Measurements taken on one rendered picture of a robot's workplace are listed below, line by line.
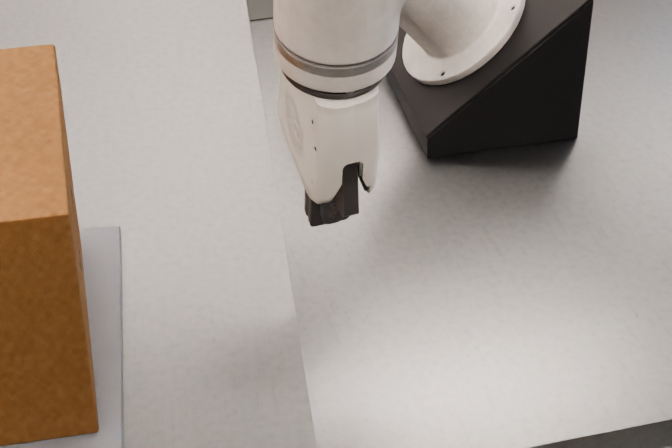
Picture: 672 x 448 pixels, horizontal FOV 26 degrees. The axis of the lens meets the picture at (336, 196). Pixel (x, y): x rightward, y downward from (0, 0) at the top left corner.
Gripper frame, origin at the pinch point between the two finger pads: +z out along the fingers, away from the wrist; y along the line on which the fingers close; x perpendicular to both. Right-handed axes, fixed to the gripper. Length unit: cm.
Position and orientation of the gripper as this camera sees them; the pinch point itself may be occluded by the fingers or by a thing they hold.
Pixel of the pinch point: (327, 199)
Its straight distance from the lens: 111.3
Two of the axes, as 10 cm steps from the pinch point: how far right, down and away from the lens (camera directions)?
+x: 9.5, -2.1, 2.2
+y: 3.0, 7.4, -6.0
